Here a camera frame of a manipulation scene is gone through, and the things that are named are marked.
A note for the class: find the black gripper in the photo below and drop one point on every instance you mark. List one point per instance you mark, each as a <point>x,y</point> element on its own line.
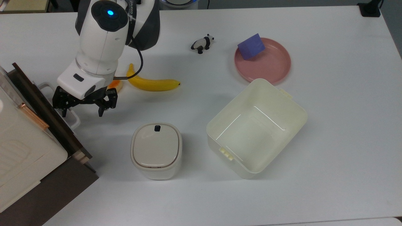
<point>91,99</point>

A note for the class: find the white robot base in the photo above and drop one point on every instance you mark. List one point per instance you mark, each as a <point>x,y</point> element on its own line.
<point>179,3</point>

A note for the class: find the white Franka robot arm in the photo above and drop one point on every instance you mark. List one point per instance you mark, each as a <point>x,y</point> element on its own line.
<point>100,40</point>

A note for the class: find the white brown drawer cabinet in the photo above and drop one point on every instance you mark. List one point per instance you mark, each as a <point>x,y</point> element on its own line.
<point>25,150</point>

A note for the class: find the cream open plastic bin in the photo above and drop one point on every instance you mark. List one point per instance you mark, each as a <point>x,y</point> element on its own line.
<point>251,138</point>

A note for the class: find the toy bread loaf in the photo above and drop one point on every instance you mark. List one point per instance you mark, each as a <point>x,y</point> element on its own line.
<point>115,84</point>

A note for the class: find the orange box latch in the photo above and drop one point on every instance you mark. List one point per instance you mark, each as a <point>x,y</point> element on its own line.
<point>33,116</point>

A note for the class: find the yellow toy banana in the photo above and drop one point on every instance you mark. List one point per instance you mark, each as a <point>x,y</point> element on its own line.
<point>154,84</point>

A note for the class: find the small beige lidded trash can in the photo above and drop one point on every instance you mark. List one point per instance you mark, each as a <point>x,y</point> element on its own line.
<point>156,147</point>

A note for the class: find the yellow side table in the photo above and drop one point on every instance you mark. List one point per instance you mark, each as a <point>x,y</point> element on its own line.
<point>22,5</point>

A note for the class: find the toy panda figure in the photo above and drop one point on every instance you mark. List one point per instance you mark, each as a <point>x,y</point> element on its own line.
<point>201,44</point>

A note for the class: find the purple cube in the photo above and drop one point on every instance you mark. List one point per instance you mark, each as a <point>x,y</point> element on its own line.
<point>251,47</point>

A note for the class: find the pink plate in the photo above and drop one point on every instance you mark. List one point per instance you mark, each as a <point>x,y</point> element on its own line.
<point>270,67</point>

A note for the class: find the black table clamp mount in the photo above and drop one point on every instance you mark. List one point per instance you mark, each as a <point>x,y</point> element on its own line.
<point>370,9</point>

